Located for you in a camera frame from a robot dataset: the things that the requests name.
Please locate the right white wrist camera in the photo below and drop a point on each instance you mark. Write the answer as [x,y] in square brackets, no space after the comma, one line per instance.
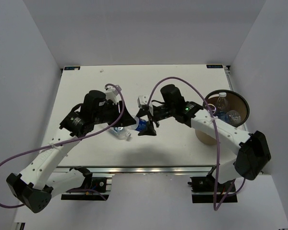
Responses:
[145,104]

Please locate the clear bottle green white label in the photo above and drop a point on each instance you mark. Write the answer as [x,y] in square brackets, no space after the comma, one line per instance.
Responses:
[120,133]

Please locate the right blue logo sticker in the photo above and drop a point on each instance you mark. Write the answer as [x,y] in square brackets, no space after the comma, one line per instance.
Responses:
[214,66]

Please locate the blue logo sticker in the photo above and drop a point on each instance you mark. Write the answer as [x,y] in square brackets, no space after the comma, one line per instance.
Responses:
[214,66]
[71,68]

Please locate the brown cylindrical bin black rim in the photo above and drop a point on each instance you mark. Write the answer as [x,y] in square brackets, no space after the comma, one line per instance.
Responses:
[236,102]

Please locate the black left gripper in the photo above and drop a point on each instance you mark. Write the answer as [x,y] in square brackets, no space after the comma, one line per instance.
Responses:
[126,120]

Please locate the left blue logo sticker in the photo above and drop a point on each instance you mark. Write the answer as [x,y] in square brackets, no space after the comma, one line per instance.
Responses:
[71,68]

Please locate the clear bottle white cap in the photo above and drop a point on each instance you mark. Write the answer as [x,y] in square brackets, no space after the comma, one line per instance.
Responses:
[210,107]

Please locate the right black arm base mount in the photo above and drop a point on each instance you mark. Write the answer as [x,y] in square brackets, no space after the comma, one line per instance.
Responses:
[202,187]

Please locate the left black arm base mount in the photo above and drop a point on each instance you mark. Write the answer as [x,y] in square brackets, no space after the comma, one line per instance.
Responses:
[92,188]

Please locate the clear bottle dark blue label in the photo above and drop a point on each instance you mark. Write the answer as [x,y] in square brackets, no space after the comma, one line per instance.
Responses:
[232,117]

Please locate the clear bottle light blue label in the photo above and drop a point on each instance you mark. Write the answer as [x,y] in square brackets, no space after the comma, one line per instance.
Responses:
[222,104]

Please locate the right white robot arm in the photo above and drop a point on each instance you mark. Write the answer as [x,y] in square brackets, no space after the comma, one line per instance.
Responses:
[251,150]

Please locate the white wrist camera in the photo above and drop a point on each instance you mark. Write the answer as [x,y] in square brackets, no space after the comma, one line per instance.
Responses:
[145,104]
[112,93]

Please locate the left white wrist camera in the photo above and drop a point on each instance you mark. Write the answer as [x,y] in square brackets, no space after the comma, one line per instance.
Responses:
[112,93]

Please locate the small bottle blue cap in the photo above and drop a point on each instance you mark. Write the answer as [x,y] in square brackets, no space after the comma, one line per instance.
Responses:
[139,125]

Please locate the aluminium right side rail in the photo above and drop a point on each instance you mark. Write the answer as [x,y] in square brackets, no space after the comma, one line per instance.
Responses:
[228,75]

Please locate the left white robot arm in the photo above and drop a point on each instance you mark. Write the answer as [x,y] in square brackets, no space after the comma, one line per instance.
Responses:
[33,186]

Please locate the aluminium front table rail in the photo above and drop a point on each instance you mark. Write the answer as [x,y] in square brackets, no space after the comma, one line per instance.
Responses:
[178,170]

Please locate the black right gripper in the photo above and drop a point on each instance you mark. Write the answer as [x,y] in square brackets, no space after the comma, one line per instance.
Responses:
[149,131]

